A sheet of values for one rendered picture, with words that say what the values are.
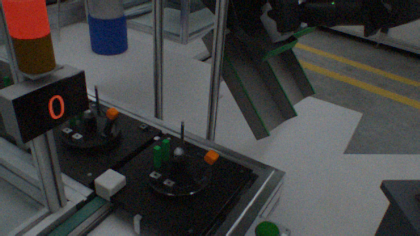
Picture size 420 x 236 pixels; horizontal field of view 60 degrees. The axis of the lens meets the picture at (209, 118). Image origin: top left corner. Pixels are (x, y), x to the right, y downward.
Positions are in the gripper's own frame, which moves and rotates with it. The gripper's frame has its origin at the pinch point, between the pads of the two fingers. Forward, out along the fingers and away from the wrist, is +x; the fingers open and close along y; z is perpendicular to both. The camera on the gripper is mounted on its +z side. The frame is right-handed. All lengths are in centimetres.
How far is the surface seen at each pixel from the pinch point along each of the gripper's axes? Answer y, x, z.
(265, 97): -6.0, 12.0, -21.3
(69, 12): -10, 139, 4
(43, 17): 46.8, 4.3, 3.5
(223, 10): 9.0, 9.7, 1.5
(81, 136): 36, 30, -23
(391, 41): -374, 131, -61
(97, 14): -4, 95, 2
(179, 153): 25.5, 8.1, -24.7
